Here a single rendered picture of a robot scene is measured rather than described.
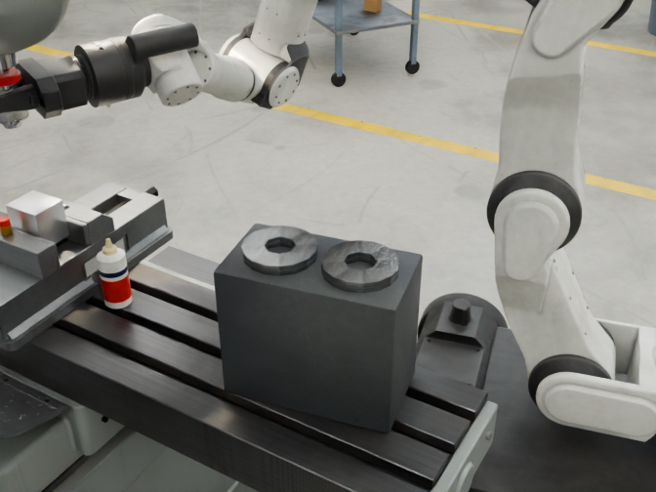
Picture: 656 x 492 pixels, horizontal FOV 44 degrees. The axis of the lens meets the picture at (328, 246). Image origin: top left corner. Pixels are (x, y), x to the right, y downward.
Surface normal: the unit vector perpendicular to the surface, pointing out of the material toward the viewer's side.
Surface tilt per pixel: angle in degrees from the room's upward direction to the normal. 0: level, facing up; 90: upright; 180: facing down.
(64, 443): 90
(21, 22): 117
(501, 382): 0
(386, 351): 90
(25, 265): 90
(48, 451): 90
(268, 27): 82
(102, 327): 0
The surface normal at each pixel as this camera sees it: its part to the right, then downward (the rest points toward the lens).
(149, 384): 0.00, -0.84
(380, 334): -0.34, 0.51
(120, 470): 0.86, 0.27
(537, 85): -0.20, 0.83
